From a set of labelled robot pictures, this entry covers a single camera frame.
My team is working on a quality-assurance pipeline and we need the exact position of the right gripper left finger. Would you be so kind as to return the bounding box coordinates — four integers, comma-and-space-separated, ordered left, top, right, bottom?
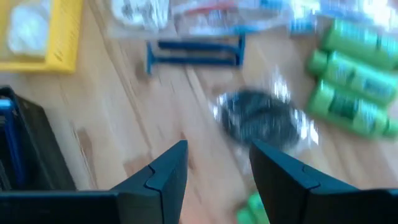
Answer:
117, 139, 189, 224

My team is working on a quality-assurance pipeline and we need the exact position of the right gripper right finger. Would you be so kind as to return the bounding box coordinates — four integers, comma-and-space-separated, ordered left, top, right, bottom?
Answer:
249, 140, 361, 224

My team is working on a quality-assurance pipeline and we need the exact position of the green travel bottle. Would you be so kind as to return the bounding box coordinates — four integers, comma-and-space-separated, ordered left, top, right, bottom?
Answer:
322, 17, 398, 71
306, 49, 398, 106
235, 192, 272, 224
307, 79, 398, 140

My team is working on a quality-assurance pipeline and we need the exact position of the black plastic basket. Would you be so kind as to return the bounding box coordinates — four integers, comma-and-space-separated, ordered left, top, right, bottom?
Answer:
0, 85, 78, 192

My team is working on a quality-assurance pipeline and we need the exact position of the bag of black hair ties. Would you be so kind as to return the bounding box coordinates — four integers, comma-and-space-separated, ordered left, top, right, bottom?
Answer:
213, 67, 320, 153

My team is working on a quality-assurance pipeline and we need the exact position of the yellow plastic basket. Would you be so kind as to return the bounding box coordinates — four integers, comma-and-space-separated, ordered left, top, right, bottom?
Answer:
0, 0, 85, 75

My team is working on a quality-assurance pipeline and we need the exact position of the bag of cotton swabs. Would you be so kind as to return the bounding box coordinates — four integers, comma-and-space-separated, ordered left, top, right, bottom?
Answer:
105, 0, 175, 40

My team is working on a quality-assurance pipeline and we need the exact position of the bag of white cotton pads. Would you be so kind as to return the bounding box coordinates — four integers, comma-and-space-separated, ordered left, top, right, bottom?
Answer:
6, 0, 53, 59

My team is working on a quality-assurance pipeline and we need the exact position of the toothbrush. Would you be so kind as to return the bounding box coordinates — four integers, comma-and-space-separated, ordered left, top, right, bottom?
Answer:
186, 14, 323, 37
172, 0, 293, 24

